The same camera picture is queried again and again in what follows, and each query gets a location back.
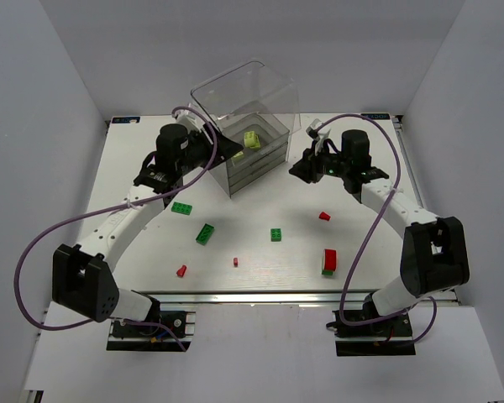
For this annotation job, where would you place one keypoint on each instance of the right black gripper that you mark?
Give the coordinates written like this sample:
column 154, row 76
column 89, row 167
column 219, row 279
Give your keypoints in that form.
column 312, row 163

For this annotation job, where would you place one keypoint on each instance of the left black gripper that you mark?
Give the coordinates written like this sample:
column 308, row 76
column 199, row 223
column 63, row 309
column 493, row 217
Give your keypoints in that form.
column 212, row 144

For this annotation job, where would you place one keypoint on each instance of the yellow lego brick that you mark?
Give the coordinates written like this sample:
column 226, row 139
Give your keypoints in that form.
column 238, row 156
column 252, row 143
column 250, row 135

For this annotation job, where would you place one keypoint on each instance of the clear acrylic cover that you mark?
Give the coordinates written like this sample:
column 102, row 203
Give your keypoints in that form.
column 256, row 107

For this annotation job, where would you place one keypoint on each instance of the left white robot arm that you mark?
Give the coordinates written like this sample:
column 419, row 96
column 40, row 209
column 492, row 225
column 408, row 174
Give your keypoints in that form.
column 82, row 274

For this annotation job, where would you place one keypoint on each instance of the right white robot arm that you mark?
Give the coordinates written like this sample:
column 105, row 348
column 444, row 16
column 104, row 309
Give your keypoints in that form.
column 434, row 256

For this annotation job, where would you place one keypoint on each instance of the grey stacked drawer trays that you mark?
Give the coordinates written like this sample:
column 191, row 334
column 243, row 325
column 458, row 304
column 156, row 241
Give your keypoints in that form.
column 274, row 138

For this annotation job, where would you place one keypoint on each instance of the red cone lego right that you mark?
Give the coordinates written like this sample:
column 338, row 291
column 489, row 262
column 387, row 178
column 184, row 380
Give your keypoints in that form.
column 324, row 216

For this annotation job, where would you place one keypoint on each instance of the red cone lego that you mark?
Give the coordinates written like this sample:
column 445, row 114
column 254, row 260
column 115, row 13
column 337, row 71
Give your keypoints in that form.
column 324, row 216
column 181, row 272

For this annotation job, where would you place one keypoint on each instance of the green lego brick square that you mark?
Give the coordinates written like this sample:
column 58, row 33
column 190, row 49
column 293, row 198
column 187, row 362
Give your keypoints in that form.
column 275, row 235

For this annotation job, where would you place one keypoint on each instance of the green lego brick left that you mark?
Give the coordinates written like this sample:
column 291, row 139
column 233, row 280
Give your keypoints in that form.
column 181, row 208

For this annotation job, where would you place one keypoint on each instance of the right blue label sticker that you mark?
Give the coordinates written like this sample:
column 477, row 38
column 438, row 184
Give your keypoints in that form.
column 376, row 116

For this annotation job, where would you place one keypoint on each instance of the blue label sticker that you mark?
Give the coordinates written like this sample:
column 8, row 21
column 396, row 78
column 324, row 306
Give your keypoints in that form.
column 125, row 120
column 376, row 116

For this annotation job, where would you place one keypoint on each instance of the red white green lego stack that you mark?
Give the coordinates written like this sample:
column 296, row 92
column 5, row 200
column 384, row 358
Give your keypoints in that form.
column 329, row 262

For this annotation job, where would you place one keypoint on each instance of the green lego brick long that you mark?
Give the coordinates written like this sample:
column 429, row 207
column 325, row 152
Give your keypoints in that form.
column 205, row 234

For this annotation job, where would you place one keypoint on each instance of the left blue label sticker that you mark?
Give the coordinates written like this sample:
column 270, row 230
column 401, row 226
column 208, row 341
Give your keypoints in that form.
column 125, row 120

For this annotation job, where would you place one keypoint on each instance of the red cone lego left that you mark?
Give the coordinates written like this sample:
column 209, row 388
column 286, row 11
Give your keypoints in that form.
column 181, row 272

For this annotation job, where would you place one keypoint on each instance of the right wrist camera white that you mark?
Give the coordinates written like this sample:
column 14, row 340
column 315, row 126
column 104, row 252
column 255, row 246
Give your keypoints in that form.
column 318, row 133

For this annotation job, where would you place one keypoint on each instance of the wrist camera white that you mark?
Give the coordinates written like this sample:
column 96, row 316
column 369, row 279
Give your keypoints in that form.
column 189, row 121
column 318, row 133

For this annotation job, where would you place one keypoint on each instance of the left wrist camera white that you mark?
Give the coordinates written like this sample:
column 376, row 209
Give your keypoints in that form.
column 189, row 121

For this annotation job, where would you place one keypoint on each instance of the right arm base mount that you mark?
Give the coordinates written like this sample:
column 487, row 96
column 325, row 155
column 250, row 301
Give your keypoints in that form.
column 392, row 337

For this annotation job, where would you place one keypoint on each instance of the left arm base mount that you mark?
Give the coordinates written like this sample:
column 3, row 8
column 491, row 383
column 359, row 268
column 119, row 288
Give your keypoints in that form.
column 170, row 330

